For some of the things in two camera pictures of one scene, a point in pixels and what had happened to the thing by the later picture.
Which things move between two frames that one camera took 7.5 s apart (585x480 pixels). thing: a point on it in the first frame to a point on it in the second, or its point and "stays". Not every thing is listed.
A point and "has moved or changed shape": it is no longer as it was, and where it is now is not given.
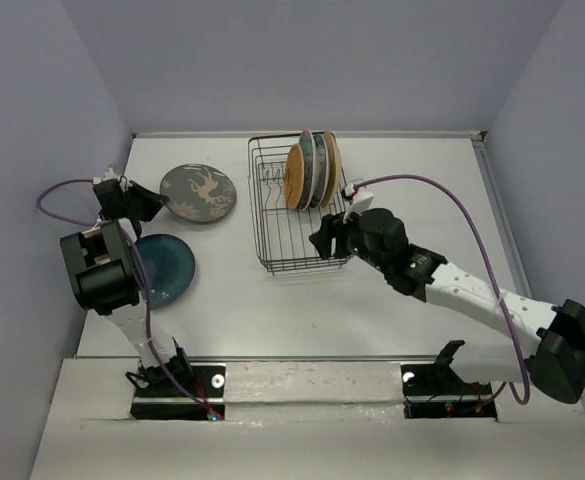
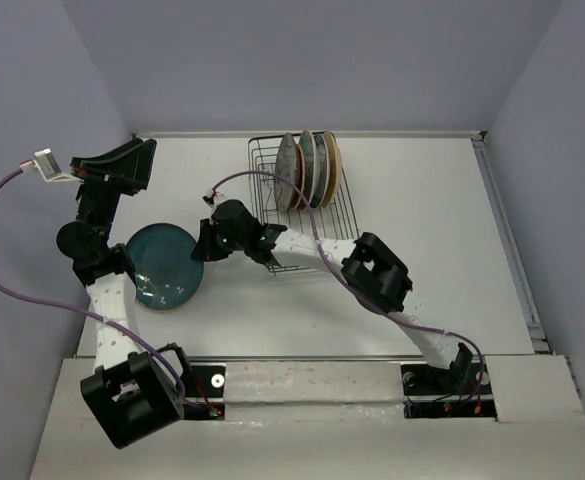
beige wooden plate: (333, 168) stays
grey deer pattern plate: (198, 193) to (286, 165)
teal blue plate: (168, 267) has moved or changed shape
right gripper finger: (333, 226) to (210, 246)
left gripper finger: (144, 203) to (132, 161)
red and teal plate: (311, 167) stays
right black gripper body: (357, 246) to (233, 242)
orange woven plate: (294, 176) stays
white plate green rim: (321, 165) stays
